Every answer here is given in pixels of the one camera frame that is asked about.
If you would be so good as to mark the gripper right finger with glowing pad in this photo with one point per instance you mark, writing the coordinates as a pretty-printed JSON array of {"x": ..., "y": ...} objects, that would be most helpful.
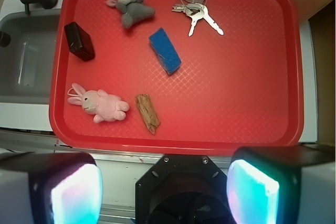
[{"x": 293, "y": 184}]

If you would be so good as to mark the grey sink basin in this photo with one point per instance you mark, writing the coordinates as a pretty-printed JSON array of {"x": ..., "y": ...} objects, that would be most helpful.
[{"x": 27, "y": 62}]

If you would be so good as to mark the brown wood piece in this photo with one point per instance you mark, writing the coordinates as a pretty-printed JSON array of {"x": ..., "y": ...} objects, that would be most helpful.
[{"x": 147, "y": 112}]

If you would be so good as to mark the silver key bunch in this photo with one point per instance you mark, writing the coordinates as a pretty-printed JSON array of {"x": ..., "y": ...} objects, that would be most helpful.
[{"x": 196, "y": 10}]

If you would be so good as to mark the pink plush bunny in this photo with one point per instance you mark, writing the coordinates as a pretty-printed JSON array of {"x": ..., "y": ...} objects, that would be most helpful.
[{"x": 100, "y": 104}]

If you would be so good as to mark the black box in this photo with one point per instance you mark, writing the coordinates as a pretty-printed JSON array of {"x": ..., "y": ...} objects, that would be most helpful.
[{"x": 79, "y": 42}]

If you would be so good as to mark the red plastic tray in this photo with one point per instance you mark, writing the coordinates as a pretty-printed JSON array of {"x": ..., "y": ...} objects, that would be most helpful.
[{"x": 242, "y": 88}]

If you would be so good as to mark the grey plush toy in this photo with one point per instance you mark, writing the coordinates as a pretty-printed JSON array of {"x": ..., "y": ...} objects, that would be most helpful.
[{"x": 133, "y": 11}]

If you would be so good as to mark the blue sponge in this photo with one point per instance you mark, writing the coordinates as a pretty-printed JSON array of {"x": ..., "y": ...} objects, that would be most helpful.
[{"x": 165, "y": 51}]

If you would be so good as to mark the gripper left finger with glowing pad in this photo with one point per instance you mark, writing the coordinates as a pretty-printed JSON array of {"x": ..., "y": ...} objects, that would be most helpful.
[{"x": 50, "y": 188}]

